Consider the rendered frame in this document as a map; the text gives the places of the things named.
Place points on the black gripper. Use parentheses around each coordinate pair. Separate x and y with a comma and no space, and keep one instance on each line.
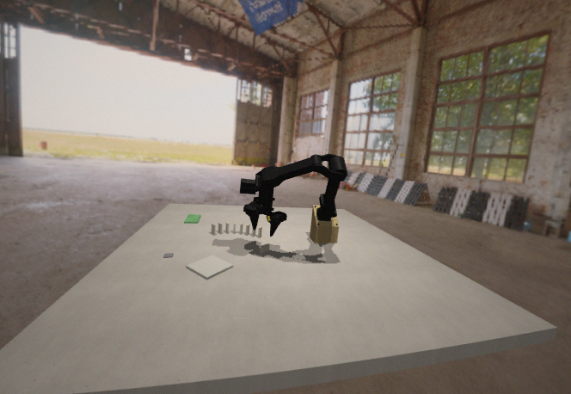
(275,217)

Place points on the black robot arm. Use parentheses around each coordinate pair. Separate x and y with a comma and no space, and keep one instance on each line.
(271,177)

